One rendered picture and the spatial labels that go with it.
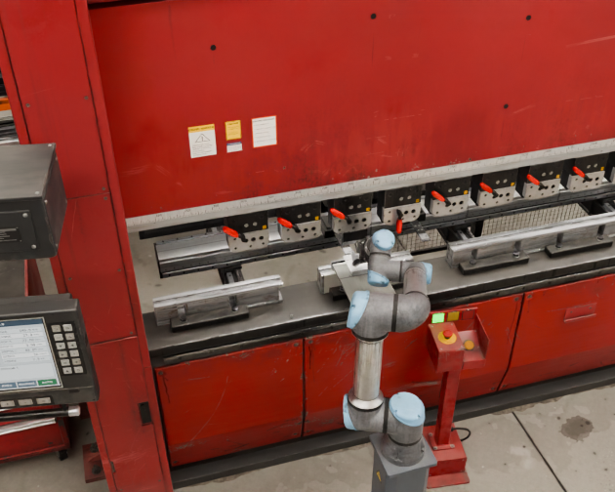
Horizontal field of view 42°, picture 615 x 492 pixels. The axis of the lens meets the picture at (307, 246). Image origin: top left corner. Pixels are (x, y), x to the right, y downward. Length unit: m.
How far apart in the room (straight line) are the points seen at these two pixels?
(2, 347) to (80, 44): 0.83
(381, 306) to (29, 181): 1.05
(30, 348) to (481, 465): 2.24
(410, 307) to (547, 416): 1.81
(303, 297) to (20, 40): 1.54
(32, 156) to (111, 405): 1.24
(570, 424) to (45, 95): 2.84
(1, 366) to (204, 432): 1.32
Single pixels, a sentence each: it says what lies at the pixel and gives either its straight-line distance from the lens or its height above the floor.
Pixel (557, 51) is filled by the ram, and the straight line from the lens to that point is 3.05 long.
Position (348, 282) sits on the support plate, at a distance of 3.10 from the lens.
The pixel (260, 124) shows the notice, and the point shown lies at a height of 1.69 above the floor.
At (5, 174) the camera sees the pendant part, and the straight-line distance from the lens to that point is 2.11.
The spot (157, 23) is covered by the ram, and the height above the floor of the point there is 2.07.
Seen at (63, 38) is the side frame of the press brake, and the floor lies 2.15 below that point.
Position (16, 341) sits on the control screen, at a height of 1.50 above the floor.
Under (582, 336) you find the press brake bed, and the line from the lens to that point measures 3.92.
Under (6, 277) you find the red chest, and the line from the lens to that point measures 3.37.
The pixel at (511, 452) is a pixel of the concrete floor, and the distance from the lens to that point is 3.91.
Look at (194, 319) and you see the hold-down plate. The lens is 3.11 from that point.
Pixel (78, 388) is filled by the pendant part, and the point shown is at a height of 1.31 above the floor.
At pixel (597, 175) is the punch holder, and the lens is 3.46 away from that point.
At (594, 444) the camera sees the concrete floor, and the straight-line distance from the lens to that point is 4.05.
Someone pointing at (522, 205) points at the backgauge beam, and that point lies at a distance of 3.75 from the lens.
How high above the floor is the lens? 3.01
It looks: 38 degrees down
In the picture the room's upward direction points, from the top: straight up
